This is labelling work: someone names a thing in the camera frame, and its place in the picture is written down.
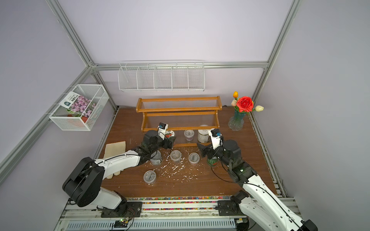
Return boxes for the clear jar purple label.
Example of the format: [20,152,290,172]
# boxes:
[143,170,157,185]
[184,130,195,142]

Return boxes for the white seed can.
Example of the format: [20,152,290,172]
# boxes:
[198,130,210,143]

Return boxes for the wooden three-tier shelf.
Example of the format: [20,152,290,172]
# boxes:
[136,96,222,147]

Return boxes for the white wire basket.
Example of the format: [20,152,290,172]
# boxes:
[49,84,109,131]

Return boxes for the watermelon seed can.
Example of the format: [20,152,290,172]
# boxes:
[207,157,219,167]

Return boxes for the strawberry seed can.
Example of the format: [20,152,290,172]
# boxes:
[165,130,175,138]

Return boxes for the cream work glove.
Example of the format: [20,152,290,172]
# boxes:
[103,141,127,176]

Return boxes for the red artificial rose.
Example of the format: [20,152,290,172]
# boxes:
[236,96,254,113]

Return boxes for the white wire wall rack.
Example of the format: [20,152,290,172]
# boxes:
[118,60,206,91]

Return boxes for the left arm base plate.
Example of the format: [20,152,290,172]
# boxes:
[97,201,143,218]

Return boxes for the blue glass vase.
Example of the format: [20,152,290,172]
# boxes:
[228,110,246,131]

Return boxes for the white tulip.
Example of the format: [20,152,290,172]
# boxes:
[255,105,264,112]

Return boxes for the silver top seed can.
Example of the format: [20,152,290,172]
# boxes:
[150,150,162,166]

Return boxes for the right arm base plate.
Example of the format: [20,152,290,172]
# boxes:
[215,200,244,216]

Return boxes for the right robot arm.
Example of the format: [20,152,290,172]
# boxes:
[197,140,318,231]

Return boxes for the purple flower seed packet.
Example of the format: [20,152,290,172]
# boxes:
[59,91,97,118]

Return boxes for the clear jar red label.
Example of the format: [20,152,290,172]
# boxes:
[188,153,200,166]

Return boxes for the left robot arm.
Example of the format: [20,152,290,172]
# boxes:
[62,130,176,210]

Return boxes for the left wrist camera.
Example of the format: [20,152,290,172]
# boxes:
[158,122,168,140]

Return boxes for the clear jar dark seeds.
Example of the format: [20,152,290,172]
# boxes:
[170,150,182,163]

